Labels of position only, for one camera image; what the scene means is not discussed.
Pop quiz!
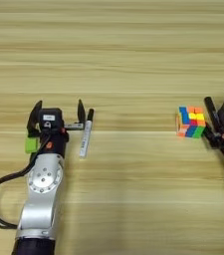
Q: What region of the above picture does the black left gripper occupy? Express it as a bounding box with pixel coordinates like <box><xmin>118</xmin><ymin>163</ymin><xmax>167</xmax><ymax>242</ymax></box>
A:
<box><xmin>26</xmin><ymin>99</ymin><xmax>87</xmax><ymax>159</ymax></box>

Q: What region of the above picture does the multicoloured puzzle cube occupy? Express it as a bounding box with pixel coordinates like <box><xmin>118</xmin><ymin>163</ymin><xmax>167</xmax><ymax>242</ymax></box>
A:
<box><xmin>175</xmin><ymin>106</ymin><xmax>207</xmax><ymax>139</ymax></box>

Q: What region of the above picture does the white marker with black cap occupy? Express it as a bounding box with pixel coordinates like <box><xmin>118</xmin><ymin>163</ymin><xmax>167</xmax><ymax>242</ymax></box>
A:
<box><xmin>79</xmin><ymin>108</ymin><xmax>95</xmax><ymax>159</ymax></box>

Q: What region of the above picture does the green rectangular block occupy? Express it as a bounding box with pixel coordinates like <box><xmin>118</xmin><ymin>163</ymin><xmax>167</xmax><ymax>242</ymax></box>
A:
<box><xmin>24</xmin><ymin>130</ymin><xmax>40</xmax><ymax>154</ymax></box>

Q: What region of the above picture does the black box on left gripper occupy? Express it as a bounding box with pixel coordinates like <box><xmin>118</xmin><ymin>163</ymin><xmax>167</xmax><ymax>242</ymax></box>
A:
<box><xmin>38</xmin><ymin>108</ymin><xmax>64</xmax><ymax>132</ymax></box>

